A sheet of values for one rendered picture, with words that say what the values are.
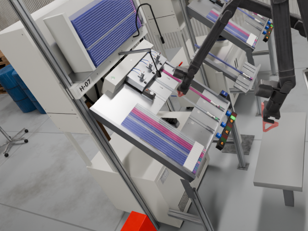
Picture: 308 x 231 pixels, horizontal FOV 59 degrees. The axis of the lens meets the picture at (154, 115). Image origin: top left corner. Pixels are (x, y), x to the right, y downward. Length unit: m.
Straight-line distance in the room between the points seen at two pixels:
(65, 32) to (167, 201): 1.25
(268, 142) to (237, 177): 0.71
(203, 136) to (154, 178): 0.41
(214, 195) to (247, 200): 0.26
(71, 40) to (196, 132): 0.90
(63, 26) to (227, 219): 1.72
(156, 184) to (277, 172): 0.73
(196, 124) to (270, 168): 0.50
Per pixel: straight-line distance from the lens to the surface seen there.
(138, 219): 1.47
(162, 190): 1.91
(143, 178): 1.86
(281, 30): 1.11
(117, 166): 1.81
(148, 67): 1.82
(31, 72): 1.74
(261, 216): 2.23
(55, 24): 1.52
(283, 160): 1.74
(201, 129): 1.77
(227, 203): 2.33
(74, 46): 1.51
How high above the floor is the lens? 1.89
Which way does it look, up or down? 33 degrees down
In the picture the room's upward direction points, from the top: 25 degrees counter-clockwise
